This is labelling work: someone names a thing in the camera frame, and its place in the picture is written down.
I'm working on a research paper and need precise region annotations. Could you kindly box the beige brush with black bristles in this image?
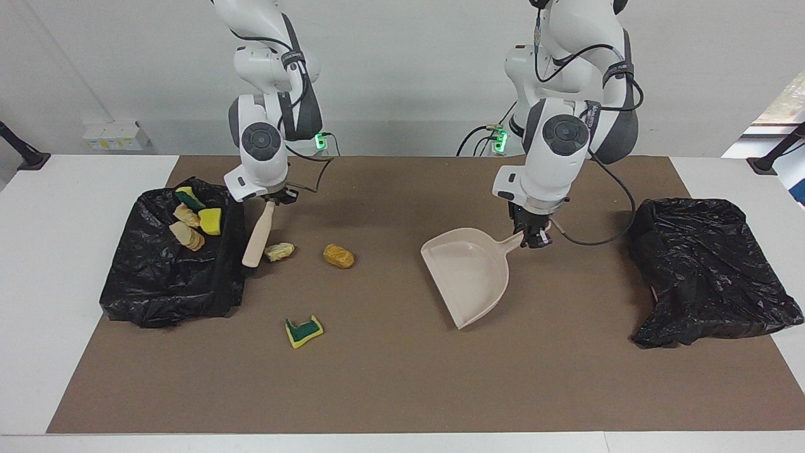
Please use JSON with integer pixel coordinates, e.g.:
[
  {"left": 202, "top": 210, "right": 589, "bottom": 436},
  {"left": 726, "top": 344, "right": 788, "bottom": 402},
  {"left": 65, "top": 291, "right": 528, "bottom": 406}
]
[{"left": 242, "top": 200, "right": 277, "bottom": 269}]

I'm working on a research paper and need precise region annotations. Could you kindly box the beige plastic dustpan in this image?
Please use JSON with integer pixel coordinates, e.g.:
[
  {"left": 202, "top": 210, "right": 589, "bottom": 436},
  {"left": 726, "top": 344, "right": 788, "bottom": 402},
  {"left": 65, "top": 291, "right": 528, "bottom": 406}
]
[{"left": 420, "top": 228, "right": 526, "bottom": 330}]

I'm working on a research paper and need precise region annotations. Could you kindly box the brown bun piece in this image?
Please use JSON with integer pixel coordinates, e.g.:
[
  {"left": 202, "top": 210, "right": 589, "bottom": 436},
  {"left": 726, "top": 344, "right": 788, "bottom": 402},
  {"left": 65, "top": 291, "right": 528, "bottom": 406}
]
[{"left": 323, "top": 243, "right": 355, "bottom": 269}]

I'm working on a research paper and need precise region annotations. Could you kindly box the small yellow green sponge wedge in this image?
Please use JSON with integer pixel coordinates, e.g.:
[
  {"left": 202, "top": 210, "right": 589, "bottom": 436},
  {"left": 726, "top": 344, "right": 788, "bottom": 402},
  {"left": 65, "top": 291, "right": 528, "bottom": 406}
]
[{"left": 175, "top": 186, "right": 207, "bottom": 211}]

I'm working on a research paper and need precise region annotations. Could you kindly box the striped orange bread piece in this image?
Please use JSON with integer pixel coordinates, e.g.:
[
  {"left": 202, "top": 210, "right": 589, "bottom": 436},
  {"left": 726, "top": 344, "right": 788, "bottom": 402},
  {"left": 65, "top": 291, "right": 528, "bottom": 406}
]
[{"left": 169, "top": 221, "right": 206, "bottom": 252}]

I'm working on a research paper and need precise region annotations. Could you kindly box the notched green yellow sponge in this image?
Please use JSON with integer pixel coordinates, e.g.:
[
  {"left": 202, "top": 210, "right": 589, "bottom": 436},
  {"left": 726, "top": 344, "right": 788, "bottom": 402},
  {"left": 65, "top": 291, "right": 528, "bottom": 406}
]
[{"left": 285, "top": 315, "right": 325, "bottom": 350}]

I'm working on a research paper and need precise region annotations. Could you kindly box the black plastic trash bag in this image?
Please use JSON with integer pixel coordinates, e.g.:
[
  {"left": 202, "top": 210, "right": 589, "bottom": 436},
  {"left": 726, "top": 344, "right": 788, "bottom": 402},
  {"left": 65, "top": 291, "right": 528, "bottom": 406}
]
[
  {"left": 627, "top": 198, "right": 805, "bottom": 349},
  {"left": 99, "top": 177, "right": 248, "bottom": 329}
]

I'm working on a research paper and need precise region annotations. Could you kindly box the brown table mat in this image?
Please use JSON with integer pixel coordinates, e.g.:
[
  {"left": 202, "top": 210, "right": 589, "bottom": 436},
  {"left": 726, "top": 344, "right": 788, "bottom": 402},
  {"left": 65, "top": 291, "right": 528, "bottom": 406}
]
[{"left": 47, "top": 155, "right": 805, "bottom": 435}]

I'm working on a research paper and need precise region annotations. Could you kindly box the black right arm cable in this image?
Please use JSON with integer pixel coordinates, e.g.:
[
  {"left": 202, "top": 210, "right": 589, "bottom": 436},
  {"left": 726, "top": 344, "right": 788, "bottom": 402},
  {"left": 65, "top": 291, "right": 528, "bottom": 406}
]
[{"left": 236, "top": 31, "right": 335, "bottom": 193}]

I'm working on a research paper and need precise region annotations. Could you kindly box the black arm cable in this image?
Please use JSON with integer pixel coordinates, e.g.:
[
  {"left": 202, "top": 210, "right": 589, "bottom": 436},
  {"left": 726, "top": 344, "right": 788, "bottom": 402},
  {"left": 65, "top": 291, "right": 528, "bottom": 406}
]
[
  {"left": 535, "top": 0, "right": 645, "bottom": 246},
  {"left": 236, "top": 31, "right": 335, "bottom": 193}
]

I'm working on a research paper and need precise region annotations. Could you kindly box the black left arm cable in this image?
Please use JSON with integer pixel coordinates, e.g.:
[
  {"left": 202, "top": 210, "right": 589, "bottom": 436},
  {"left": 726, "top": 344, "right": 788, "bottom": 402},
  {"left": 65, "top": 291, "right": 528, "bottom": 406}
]
[{"left": 535, "top": 0, "right": 645, "bottom": 246}]

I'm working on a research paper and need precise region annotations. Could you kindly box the black left base cable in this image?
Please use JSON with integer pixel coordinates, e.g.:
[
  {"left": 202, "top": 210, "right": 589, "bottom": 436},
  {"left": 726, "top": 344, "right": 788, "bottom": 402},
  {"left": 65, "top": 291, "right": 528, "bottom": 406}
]
[{"left": 456, "top": 123, "right": 504, "bottom": 157}]

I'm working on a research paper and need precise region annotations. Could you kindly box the white wall socket box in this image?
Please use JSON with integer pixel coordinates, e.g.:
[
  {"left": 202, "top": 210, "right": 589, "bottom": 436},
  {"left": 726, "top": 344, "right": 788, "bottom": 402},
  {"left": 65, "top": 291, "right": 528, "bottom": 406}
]
[{"left": 82, "top": 121, "right": 152, "bottom": 152}]

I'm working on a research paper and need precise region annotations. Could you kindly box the bright window with frame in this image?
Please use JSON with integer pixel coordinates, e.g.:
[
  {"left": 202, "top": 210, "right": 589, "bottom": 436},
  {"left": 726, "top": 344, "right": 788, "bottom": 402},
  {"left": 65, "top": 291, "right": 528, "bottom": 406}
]
[{"left": 722, "top": 69, "right": 805, "bottom": 159}]

